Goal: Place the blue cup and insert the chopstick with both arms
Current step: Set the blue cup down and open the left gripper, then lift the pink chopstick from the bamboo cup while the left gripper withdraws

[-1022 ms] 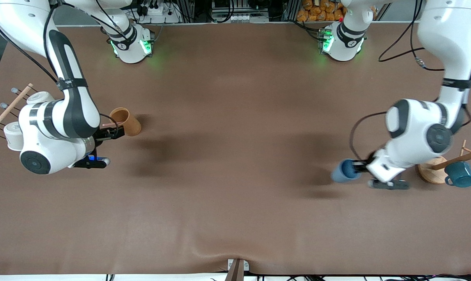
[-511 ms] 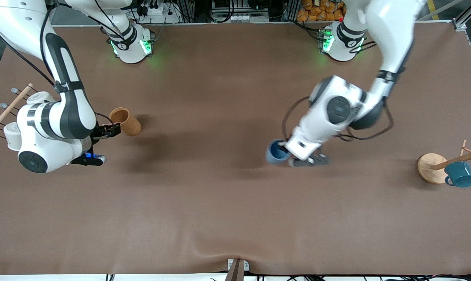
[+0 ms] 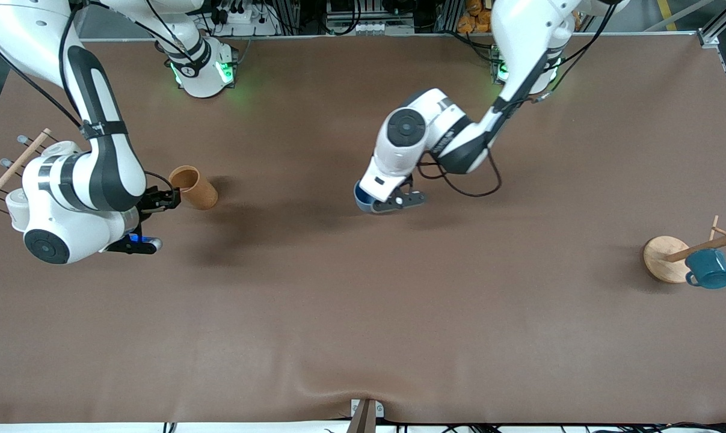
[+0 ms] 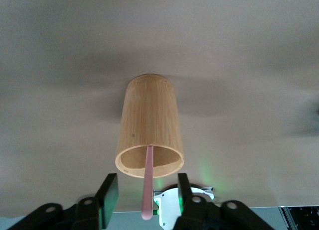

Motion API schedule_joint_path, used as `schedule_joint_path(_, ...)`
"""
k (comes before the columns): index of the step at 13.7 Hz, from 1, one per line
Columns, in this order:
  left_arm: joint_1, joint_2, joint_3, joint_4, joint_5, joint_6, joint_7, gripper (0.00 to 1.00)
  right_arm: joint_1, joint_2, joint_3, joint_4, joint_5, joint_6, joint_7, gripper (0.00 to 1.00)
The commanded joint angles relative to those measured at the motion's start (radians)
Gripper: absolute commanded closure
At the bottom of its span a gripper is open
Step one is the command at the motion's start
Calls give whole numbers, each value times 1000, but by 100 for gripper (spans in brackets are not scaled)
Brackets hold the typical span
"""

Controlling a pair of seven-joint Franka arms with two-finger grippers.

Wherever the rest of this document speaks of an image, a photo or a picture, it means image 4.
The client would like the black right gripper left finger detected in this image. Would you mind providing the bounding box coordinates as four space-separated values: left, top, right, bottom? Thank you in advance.
7 173 120 230

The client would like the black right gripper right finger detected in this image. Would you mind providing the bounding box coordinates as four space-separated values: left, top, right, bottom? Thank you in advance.
173 173 272 230

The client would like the bamboo wooden cup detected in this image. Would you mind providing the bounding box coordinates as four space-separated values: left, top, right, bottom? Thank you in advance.
115 74 185 179

